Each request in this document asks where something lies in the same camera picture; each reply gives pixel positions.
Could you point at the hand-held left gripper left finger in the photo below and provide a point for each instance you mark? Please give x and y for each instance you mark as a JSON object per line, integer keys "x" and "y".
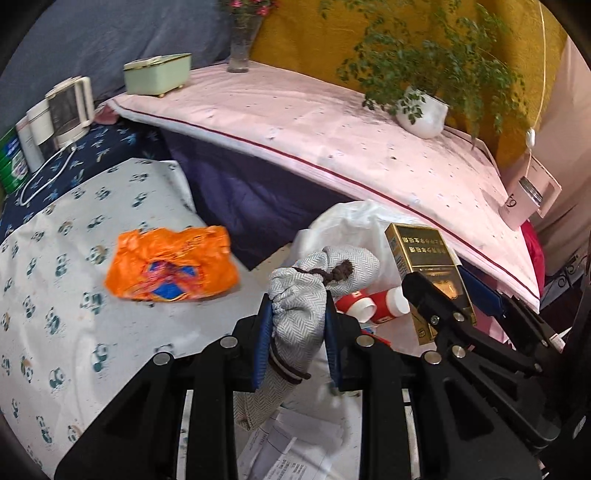
{"x": 261, "y": 346}

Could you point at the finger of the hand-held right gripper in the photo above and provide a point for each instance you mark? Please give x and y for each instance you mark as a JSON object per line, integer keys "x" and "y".
{"x": 480, "y": 288}
{"x": 427, "y": 300}

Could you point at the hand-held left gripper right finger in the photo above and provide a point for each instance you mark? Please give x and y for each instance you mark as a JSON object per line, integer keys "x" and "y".
{"x": 332, "y": 346}

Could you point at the red and white paper cup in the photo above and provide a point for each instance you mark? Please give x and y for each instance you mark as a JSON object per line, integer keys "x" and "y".
{"x": 392, "y": 304}
{"x": 351, "y": 304}

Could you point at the gold and black carton box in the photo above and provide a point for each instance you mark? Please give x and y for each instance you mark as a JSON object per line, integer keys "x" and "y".
{"x": 415, "y": 249}

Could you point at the white woven sack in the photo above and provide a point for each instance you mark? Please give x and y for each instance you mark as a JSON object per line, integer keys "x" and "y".
{"x": 351, "y": 221}

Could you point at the orange plastic bag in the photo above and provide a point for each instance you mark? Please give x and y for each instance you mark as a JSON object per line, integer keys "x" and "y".
{"x": 171, "y": 263}

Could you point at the dark red cloth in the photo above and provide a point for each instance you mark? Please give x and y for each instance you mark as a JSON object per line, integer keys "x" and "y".
{"x": 533, "y": 249}

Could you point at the printed white paper sheet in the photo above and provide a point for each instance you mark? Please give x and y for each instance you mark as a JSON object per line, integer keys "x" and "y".
{"x": 295, "y": 447}

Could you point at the purple cloth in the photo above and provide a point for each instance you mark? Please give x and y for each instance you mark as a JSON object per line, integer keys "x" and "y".
{"x": 240, "y": 203}

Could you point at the pink curtain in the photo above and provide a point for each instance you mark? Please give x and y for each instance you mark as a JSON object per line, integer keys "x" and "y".
{"x": 568, "y": 161}

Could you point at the green plant in white pot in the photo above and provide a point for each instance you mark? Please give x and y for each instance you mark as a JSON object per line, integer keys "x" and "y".
{"x": 422, "y": 113}

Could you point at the panda print sheet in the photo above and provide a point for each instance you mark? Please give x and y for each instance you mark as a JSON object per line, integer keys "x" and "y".
{"x": 69, "y": 323}

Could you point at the pink tablecloth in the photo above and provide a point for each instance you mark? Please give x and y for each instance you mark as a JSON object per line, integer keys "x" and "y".
{"x": 323, "y": 134}

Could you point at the navy printed cloth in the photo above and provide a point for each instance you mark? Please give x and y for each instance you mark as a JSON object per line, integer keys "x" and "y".
{"x": 106, "y": 143}

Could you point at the small pink cloth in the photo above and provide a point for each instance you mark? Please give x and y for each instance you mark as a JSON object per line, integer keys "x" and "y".
{"x": 108, "y": 115}

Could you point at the mustard yellow backdrop cloth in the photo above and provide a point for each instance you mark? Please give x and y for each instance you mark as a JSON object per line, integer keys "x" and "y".
{"x": 304, "y": 41}

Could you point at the pale green tin box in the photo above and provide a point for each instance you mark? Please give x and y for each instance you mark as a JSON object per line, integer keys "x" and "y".
{"x": 157, "y": 76}

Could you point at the glass vase with pink flowers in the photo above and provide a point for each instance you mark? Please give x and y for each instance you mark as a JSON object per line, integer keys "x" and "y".
{"x": 240, "y": 46}

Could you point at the white electric kettle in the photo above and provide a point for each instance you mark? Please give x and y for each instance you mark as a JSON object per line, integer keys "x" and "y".
{"x": 69, "y": 110}

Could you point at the white canister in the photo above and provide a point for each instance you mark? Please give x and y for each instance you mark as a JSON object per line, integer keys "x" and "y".
{"x": 41, "y": 134}

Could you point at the white bottle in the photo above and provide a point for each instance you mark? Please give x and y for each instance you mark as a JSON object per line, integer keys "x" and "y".
{"x": 27, "y": 145}

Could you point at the green tin can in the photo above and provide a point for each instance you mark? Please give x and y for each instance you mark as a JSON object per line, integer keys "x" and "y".
{"x": 11, "y": 161}

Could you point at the blue-grey backdrop cloth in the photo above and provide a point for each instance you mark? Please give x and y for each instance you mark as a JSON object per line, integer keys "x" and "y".
{"x": 115, "y": 32}

